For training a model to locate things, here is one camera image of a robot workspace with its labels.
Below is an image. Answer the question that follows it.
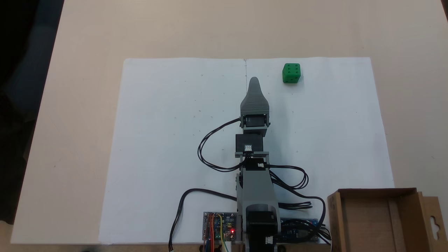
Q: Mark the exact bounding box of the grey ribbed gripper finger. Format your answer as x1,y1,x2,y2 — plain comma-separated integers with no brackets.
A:
240,77,270,115

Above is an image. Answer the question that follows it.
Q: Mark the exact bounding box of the green die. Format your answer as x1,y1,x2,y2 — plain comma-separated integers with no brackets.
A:
282,63,301,84

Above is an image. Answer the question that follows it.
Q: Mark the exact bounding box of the white paper sheet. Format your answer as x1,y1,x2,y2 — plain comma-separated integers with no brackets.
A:
99,57,395,245

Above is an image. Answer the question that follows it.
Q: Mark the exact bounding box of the blue circuit board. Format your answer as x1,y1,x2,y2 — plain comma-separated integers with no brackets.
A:
280,218,321,243

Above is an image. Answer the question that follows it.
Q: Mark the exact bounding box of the brown cardboard box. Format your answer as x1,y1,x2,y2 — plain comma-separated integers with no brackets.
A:
327,188,448,252

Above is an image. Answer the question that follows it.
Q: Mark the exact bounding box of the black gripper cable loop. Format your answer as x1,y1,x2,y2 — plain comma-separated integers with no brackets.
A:
197,118,245,172

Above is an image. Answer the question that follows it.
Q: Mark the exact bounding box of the circuit board with coloured wires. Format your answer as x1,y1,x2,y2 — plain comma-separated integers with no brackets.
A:
203,212,243,243

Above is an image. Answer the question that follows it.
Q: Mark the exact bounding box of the yellow jumper wire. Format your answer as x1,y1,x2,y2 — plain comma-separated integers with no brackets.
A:
217,214,229,252

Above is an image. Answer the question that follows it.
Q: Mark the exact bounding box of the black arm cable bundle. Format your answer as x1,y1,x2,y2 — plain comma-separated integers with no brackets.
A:
269,164,331,244

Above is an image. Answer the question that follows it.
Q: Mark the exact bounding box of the black power cable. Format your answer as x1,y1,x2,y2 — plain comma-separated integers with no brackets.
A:
169,189,238,252

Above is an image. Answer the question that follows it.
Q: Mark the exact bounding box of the orange jumper wire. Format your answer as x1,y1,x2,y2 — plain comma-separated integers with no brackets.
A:
207,214,215,252

